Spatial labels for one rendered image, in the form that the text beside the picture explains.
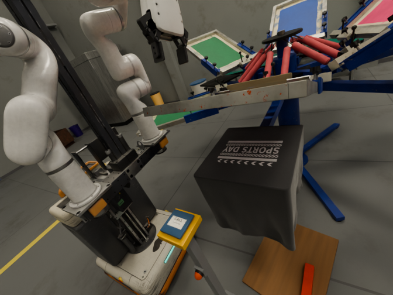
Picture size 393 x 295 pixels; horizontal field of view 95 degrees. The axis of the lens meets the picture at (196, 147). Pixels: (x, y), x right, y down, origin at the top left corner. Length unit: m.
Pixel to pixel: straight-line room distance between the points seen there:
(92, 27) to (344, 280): 1.88
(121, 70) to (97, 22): 0.19
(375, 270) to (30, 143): 1.84
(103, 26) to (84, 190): 0.63
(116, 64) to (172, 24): 0.48
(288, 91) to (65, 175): 0.74
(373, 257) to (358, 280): 0.19
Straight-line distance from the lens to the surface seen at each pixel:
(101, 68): 6.40
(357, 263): 1.72
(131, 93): 0.95
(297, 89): 0.50
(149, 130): 1.00
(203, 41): 2.85
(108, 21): 0.92
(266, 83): 1.11
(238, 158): 0.93
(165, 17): 0.51
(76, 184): 0.80
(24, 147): 0.69
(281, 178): 0.80
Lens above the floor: 1.50
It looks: 28 degrees down
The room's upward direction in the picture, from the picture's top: 22 degrees counter-clockwise
